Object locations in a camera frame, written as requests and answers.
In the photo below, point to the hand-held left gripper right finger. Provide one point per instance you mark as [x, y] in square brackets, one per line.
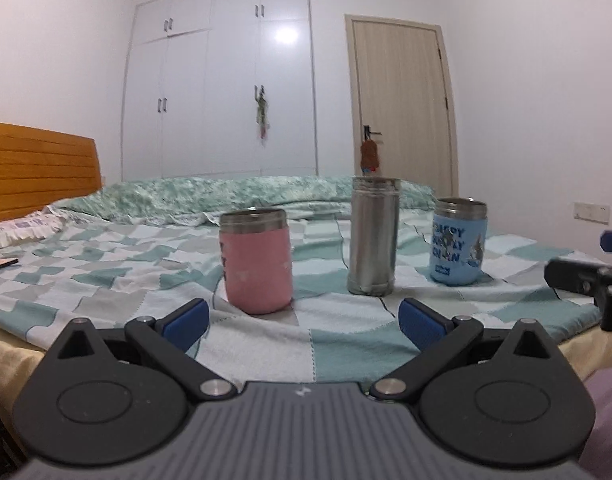
[419, 324]

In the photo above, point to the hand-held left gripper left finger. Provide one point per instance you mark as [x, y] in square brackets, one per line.
[188, 324]

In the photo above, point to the blue printed steel-rimmed cup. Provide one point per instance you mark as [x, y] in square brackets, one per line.
[455, 250]

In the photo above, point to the pink steel-rimmed cup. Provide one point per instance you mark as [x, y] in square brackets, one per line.
[258, 270]

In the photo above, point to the tall stainless steel cup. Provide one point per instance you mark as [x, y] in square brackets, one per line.
[373, 240]

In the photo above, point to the checkered teal bed blanket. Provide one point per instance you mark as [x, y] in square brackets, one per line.
[126, 270]

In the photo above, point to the person's purple clothing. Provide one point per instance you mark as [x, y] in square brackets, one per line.
[610, 420]

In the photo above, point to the green floral quilt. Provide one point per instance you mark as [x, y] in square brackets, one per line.
[186, 197]

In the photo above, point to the brown hanging doll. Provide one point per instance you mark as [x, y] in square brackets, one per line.
[369, 156]

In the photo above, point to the white floral pillow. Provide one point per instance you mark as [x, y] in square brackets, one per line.
[21, 230]

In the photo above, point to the thin flat notebook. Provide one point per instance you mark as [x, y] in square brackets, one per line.
[0, 265]

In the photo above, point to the wooden bed headboard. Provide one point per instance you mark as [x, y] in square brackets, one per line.
[36, 175]

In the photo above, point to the hanging wardrobe ornament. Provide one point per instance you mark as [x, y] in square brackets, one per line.
[262, 115]

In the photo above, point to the beige wooden door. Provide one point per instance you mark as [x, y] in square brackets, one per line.
[400, 85]

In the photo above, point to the white wardrobe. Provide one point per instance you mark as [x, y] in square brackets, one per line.
[211, 70]

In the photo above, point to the white wall socket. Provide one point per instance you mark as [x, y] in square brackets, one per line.
[591, 212]

